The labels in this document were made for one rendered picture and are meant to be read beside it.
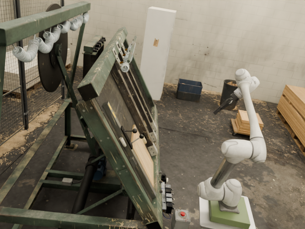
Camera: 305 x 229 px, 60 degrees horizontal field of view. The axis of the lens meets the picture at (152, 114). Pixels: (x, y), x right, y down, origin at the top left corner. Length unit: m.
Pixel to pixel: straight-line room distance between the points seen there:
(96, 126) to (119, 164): 0.33
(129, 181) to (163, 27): 4.51
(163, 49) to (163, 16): 0.71
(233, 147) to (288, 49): 6.10
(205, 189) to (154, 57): 4.23
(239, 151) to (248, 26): 5.79
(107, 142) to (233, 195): 1.25
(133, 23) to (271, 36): 3.61
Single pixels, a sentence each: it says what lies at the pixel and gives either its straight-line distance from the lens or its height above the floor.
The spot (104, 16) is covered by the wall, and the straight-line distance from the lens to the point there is 7.72.
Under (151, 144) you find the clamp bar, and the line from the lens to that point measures 2.76.
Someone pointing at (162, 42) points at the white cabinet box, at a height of 1.40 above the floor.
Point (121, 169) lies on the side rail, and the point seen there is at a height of 1.35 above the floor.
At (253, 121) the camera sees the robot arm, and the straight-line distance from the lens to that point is 2.14.
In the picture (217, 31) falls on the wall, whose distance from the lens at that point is 7.41.
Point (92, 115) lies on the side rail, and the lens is 1.67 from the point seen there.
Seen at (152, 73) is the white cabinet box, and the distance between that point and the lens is 6.23.
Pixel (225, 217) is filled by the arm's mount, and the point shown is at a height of 0.81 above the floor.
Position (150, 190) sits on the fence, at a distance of 2.31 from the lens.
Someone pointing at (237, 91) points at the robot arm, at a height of 1.84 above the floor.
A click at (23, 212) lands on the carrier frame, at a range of 2.41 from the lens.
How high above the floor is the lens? 2.53
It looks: 26 degrees down
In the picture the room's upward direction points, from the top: 9 degrees clockwise
